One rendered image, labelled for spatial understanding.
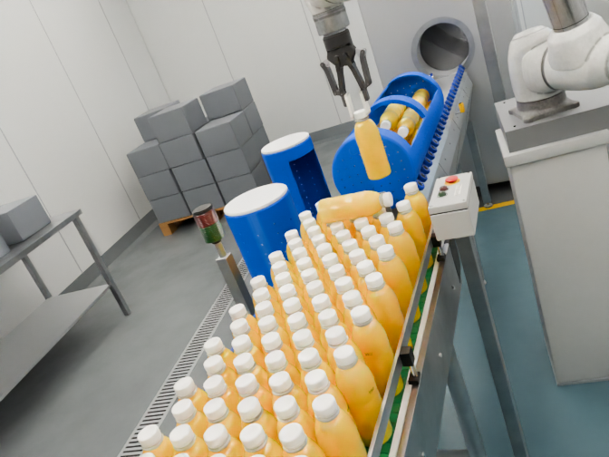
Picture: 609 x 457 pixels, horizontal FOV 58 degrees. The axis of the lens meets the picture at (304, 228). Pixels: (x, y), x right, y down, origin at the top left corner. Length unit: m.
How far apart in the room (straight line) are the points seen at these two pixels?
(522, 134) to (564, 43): 0.32
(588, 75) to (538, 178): 0.38
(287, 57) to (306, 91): 0.46
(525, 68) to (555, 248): 0.64
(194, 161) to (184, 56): 2.31
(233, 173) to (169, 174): 0.66
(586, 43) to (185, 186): 4.42
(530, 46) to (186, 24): 5.87
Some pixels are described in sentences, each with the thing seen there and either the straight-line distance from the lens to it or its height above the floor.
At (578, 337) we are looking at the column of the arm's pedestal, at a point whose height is 0.22.
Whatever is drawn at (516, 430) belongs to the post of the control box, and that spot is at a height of 0.24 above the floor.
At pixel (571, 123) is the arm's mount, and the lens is 1.99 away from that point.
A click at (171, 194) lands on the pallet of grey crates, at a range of 5.74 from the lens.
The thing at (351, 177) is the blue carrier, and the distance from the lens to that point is 1.89.
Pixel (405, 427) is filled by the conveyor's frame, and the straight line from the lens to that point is 1.15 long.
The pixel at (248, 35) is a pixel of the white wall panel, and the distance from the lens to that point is 7.17.
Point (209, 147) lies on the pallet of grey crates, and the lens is 5.38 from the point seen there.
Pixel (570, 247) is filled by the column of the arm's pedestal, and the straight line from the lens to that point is 2.15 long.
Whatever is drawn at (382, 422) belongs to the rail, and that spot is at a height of 0.97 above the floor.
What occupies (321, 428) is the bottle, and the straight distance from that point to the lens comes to 0.94.
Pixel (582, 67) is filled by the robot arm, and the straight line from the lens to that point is 1.83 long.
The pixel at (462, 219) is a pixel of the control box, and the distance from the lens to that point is 1.47.
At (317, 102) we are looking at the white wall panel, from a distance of 7.11.
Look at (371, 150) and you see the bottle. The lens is 1.60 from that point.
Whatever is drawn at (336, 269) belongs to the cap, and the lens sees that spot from 1.30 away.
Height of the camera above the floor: 1.68
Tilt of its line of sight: 21 degrees down
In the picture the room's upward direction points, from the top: 21 degrees counter-clockwise
